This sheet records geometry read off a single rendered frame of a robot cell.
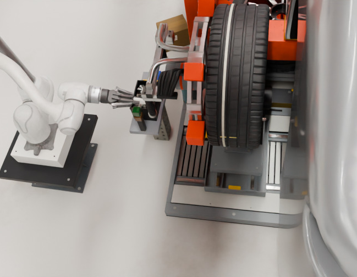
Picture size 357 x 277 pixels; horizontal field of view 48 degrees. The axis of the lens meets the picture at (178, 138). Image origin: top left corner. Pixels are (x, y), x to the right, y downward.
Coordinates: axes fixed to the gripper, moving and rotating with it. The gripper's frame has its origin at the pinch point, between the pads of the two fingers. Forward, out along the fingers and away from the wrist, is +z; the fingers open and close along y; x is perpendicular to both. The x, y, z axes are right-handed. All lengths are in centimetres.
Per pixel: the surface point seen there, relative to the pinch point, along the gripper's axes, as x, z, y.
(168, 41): -25.7, 10.3, 19.7
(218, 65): -53, 29, -13
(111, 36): 82, -31, 113
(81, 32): 89, -57, 118
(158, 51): -30.4, 5.9, 8.6
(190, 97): -36.9, 21.1, -19.0
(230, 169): 34, 57, -17
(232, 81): -51, 36, -19
